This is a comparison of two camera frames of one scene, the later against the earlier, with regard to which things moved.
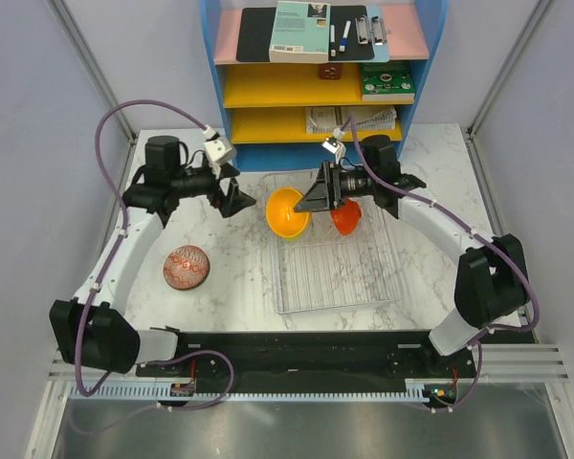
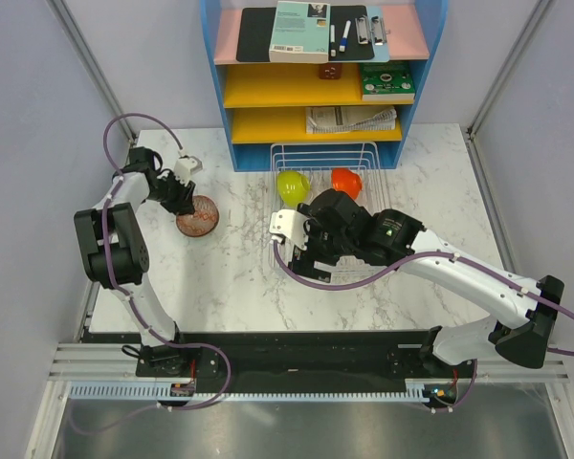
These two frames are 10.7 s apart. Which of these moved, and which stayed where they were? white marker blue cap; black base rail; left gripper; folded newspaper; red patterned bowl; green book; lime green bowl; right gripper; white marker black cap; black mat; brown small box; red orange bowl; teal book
Moved: lime green bowl; red patterned bowl; right gripper; left gripper; red orange bowl
Stayed: white marker black cap; black base rail; black mat; folded newspaper; brown small box; teal book; green book; white marker blue cap
